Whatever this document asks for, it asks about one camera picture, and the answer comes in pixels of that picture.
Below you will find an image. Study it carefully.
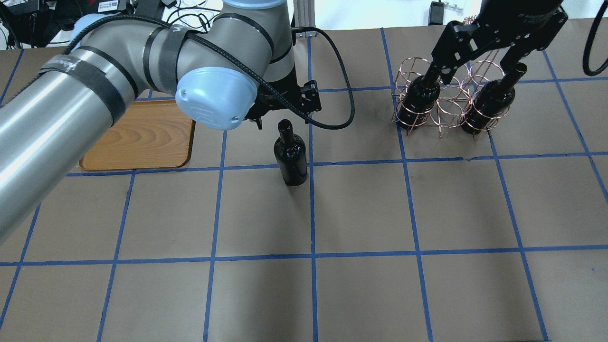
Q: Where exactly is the wooden tray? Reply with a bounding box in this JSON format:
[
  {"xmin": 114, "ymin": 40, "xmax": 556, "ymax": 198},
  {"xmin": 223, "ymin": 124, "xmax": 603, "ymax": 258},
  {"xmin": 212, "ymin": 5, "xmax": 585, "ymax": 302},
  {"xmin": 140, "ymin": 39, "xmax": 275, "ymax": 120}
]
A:
[{"xmin": 78, "ymin": 100, "xmax": 195, "ymax": 171}]

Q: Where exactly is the dark wine bottle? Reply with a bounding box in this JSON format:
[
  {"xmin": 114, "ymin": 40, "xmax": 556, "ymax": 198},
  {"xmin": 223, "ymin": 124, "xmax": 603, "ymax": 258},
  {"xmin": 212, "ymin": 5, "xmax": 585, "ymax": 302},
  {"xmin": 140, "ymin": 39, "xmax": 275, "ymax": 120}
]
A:
[
  {"xmin": 394, "ymin": 57, "xmax": 441, "ymax": 135},
  {"xmin": 460, "ymin": 62, "xmax": 528, "ymax": 136},
  {"xmin": 273, "ymin": 119, "xmax": 308, "ymax": 186}
]

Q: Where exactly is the aluminium frame post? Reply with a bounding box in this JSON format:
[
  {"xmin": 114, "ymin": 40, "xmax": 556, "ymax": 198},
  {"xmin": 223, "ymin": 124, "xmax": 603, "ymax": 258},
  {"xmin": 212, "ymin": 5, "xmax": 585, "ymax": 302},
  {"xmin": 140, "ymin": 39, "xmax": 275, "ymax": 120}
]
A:
[{"xmin": 292, "ymin": 0, "xmax": 317, "ymax": 38}]

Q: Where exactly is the black power adapter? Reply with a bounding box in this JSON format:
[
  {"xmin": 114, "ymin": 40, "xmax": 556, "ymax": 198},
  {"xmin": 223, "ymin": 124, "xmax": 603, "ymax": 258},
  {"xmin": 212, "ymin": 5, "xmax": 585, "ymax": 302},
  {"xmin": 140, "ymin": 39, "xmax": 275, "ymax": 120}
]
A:
[{"xmin": 427, "ymin": 0, "xmax": 445, "ymax": 26}]

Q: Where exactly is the copper wire wine rack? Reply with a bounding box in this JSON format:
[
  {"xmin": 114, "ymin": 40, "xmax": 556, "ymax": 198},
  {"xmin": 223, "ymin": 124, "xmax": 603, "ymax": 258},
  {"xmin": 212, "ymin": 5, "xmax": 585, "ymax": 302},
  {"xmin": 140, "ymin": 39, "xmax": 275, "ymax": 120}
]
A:
[{"xmin": 391, "ymin": 16, "xmax": 511, "ymax": 141}]

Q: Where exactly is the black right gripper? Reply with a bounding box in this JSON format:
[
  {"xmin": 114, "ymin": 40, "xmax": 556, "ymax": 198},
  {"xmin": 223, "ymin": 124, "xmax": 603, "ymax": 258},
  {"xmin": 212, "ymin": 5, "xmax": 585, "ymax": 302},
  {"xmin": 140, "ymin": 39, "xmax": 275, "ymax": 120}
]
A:
[{"xmin": 431, "ymin": 0, "xmax": 569, "ymax": 85}]

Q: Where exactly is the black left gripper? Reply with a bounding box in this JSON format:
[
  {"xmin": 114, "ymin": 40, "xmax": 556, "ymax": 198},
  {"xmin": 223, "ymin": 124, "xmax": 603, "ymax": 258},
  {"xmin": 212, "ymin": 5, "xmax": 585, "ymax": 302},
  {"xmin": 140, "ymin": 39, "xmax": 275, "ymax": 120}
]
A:
[{"xmin": 245, "ymin": 80, "xmax": 322, "ymax": 130}]

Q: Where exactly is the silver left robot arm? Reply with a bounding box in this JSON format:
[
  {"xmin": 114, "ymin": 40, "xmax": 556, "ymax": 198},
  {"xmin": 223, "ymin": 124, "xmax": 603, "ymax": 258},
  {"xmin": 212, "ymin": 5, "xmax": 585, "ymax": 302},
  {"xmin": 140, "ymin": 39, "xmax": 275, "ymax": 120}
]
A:
[{"xmin": 0, "ymin": 0, "xmax": 295, "ymax": 242}]

